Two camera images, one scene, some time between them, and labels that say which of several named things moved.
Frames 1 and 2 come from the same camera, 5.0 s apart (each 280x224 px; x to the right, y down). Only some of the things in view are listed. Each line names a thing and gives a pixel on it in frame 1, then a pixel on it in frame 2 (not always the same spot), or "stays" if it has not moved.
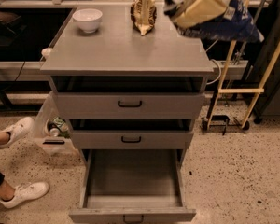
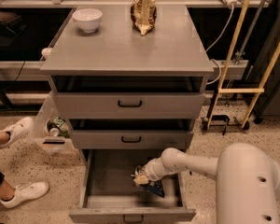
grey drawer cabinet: x=130 y=82 stays
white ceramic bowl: x=89 y=19 stays
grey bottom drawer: x=133 y=187 stays
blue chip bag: x=236 y=24 -> x=154 y=186
